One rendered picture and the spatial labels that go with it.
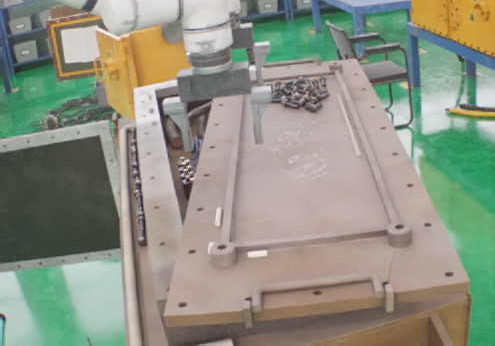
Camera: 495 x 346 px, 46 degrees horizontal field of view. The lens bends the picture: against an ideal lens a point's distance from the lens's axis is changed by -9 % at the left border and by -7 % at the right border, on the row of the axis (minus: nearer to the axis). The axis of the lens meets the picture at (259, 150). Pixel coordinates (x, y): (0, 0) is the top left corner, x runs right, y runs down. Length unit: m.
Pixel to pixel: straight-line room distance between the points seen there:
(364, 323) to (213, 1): 0.60
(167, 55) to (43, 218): 1.78
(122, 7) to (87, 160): 1.35
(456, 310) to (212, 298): 0.44
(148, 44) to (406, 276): 3.15
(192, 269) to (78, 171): 1.39
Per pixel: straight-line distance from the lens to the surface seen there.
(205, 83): 1.14
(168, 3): 1.06
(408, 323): 1.09
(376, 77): 5.00
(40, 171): 2.38
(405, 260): 0.98
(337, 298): 0.91
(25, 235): 2.53
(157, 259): 1.11
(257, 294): 0.91
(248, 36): 1.49
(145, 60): 3.93
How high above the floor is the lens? 1.90
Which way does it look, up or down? 22 degrees down
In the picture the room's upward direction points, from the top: 8 degrees counter-clockwise
